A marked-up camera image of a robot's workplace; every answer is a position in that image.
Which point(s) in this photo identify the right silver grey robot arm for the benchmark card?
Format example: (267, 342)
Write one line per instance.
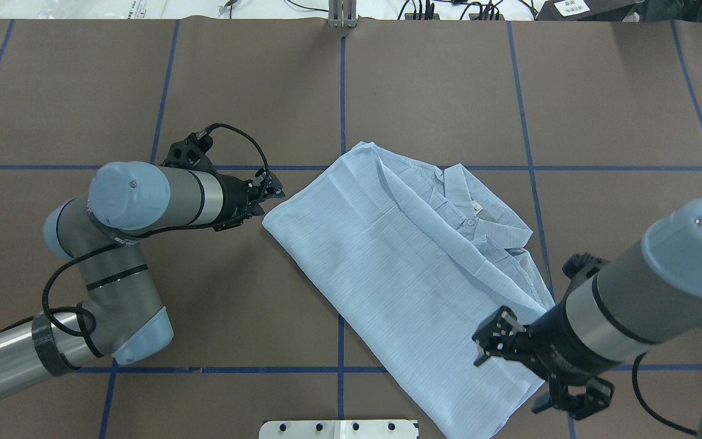
(612, 311)

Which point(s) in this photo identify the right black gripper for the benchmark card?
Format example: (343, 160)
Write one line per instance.
(552, 344)

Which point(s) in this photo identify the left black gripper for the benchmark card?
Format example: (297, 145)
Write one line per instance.
(236, 196)

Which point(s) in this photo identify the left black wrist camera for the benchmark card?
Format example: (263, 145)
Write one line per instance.
(191, 154)

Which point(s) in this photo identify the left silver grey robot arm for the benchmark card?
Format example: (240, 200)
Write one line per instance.
(103, 300)

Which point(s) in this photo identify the white camera mast base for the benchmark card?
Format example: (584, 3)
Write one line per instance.
(340, 428)

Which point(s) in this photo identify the light blue button-up shirt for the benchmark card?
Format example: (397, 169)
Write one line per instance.
(415, 257)

